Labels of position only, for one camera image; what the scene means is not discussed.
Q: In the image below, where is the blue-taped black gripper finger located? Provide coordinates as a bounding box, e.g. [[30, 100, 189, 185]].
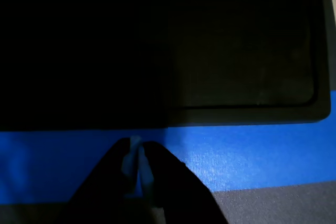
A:
[[52, 137, 148, 224], [138, 141, 229, 224]]

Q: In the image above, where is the grey desk pad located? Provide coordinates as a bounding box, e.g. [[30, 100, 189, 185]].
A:
[[0, 182, 336, 224]]

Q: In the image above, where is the black silicone work mat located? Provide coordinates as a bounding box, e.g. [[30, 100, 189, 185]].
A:
[[0, 0, 332, 132]]

